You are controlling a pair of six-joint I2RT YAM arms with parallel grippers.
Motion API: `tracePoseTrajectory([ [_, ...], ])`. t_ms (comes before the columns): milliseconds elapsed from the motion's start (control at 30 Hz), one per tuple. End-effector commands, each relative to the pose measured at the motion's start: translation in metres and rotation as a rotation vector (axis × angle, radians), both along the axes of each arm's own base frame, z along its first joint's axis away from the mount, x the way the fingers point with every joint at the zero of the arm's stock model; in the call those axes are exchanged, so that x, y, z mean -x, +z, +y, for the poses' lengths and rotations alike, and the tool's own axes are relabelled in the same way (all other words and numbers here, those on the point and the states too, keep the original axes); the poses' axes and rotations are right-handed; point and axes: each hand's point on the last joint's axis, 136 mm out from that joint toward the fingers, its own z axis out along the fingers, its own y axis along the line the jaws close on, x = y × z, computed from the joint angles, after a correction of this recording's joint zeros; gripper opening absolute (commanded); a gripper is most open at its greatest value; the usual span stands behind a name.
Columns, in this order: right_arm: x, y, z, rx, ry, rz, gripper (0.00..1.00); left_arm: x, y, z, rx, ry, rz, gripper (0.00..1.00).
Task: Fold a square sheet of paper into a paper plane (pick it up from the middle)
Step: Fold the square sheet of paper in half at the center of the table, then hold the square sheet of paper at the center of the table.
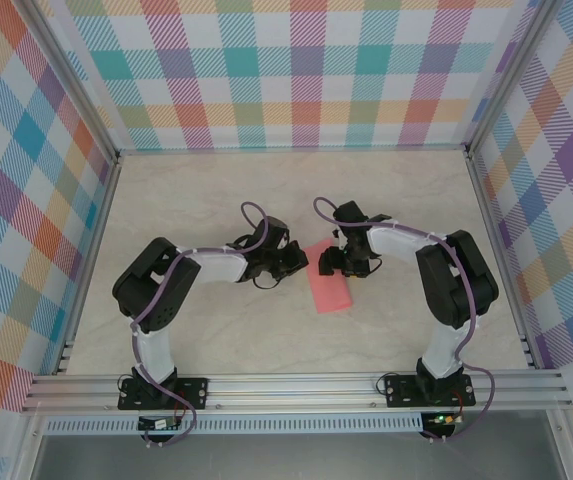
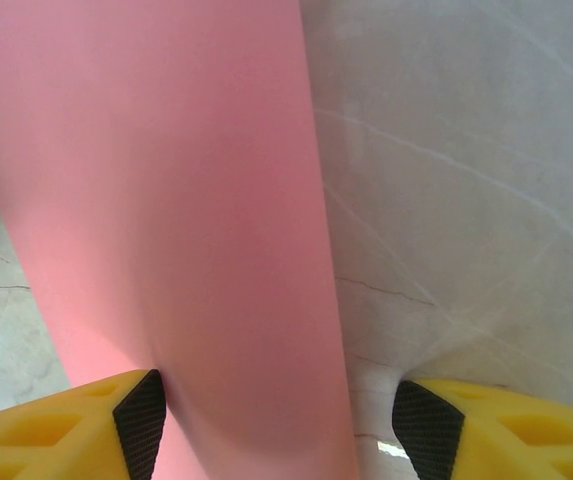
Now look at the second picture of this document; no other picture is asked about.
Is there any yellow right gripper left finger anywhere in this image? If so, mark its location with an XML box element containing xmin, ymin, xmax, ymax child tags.
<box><xmin>0</xmin><ymin>368</ymin><xmax>168</xmax><ymax>480</ymax></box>

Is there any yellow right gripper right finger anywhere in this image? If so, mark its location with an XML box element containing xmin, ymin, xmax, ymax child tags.
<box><xmin>391</xmin><ymin>378</ymin><xmax>573</xmax><ymax>480</ymax></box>

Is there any pink paper sheet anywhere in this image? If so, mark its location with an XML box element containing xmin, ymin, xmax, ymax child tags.
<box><xmin>0</xmin><ymin>0</ymin><xmax>362</xmax><ymax>480</ymax></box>

